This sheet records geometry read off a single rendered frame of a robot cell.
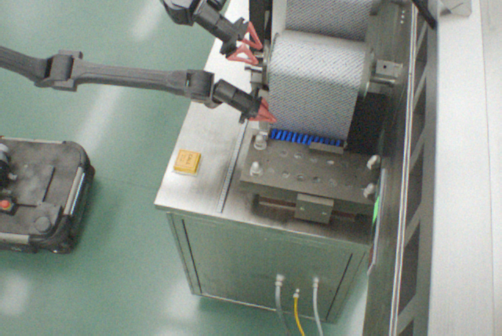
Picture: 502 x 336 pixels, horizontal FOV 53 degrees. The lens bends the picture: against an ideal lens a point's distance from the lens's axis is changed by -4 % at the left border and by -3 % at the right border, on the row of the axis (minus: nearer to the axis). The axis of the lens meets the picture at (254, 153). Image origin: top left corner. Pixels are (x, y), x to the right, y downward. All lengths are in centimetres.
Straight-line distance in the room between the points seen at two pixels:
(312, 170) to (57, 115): 193
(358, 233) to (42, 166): 158
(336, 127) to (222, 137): 40
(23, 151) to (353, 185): 173
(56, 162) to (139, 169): 43
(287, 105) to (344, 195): 29
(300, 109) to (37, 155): 154
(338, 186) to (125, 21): 237
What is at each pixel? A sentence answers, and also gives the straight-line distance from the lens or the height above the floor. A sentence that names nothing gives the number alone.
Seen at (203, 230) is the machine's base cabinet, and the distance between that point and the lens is 167.
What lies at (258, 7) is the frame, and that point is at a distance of 168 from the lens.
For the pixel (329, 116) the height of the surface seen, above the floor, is 113.
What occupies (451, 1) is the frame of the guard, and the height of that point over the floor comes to 168.
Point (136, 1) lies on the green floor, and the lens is 367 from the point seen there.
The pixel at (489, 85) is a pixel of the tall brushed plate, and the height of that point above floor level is 144.
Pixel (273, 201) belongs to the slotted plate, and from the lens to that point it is 154.
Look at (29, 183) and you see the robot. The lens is 256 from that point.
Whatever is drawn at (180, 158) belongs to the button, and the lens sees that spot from 163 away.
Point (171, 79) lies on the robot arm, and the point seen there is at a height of 122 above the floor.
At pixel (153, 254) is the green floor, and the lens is 251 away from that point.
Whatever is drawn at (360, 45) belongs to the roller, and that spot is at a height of 123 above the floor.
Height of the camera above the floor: 227
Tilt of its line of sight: 56 degrees down
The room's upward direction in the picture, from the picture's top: straight up
